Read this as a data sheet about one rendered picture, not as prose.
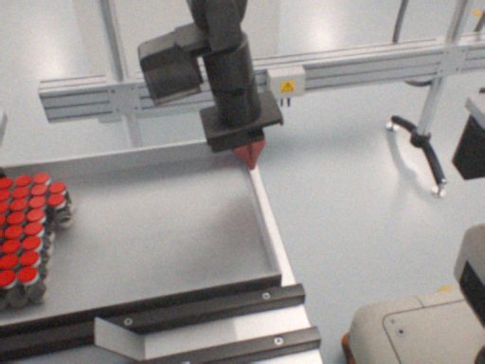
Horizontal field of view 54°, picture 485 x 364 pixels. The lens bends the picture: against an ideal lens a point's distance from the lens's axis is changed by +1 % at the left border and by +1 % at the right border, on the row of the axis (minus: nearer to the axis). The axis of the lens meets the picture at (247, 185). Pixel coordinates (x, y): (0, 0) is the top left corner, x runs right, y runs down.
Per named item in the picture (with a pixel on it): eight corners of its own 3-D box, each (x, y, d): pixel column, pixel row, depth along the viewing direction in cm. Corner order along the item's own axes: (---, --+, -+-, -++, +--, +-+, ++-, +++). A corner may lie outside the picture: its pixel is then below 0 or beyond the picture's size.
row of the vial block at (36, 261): (28, 306, 55) (14, 283, 52) (43, 197, 68) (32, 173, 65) (48, 302, 56) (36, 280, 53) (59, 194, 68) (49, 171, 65)
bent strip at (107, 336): (106, 372, 50) (94, 345, 46) (106, 345, 52) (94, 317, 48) (239, 344, 52) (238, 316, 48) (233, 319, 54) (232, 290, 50)
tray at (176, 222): (-24, 348, 52) (-37, 332, 50) (10, 184, 70) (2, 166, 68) (281, 291, 57) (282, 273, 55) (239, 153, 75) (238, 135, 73)
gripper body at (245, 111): (201, 119, 65) (188, 74, 60) (273, 100, 66) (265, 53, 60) (208, 150, 61) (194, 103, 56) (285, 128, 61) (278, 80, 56)
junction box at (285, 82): (269, 100, 160) (270, 77, 154) (266, 92, 163) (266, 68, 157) (304, 96, 162) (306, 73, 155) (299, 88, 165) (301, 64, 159)
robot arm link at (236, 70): (252, 38, 52) (240, 15, 56) (190, 55, 52) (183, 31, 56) (260, 90, 57) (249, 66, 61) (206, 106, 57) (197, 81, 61)
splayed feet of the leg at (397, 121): (432, 200, 190) (442, 174, 180) (381, 125, 225) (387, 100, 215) (451, 197, 191) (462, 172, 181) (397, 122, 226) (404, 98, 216)
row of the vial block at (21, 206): (8, 310, 55) (-8, 287, 52) (26, 199, 68) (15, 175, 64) (27, 306, 55) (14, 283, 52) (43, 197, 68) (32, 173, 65)
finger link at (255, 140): (216, 161, 71) (201, 111, 65) (261, 148, 72) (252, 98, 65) (224, 192, 67) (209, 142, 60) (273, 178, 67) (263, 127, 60)
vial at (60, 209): (56, 229, 64) (45, 206, 60) (57, 218, 65) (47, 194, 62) (73, 227, 64) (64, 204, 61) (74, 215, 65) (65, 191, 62)
